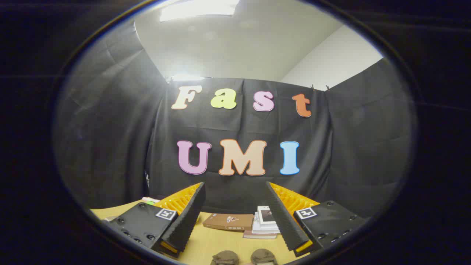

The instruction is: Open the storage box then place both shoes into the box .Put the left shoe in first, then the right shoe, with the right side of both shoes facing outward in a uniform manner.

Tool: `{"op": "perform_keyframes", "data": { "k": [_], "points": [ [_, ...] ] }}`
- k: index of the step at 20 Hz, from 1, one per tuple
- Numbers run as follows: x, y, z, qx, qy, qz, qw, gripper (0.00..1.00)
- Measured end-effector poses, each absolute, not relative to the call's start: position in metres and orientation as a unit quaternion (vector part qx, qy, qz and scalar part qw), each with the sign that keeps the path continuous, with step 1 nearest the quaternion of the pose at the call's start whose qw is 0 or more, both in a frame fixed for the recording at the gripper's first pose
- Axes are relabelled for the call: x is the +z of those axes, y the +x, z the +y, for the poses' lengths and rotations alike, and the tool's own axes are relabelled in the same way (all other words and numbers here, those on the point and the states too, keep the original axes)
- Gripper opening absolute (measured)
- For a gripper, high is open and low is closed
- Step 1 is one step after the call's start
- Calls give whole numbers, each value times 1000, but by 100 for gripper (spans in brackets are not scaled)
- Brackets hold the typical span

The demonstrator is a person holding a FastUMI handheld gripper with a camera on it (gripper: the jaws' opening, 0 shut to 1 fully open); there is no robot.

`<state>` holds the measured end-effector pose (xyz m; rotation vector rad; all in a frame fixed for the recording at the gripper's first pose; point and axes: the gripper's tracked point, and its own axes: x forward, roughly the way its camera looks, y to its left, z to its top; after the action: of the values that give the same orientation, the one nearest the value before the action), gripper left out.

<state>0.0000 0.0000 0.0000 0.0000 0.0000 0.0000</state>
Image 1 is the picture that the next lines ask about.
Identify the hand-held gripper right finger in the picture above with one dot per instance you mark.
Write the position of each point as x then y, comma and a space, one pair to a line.
283, 217

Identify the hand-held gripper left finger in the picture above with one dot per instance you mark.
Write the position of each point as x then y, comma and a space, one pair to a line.
189, 217

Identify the small white book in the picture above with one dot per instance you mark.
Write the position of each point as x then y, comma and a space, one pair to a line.
265, 215

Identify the white magazine pile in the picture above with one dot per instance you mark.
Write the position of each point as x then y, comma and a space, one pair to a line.
259, 230

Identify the brown book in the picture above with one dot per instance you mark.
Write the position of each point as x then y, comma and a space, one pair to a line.
228, 222

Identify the pink and green plush toy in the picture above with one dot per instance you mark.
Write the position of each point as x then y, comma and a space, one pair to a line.
150, 201

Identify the black backdrop cloth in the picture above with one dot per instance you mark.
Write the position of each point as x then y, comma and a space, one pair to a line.
110, 147

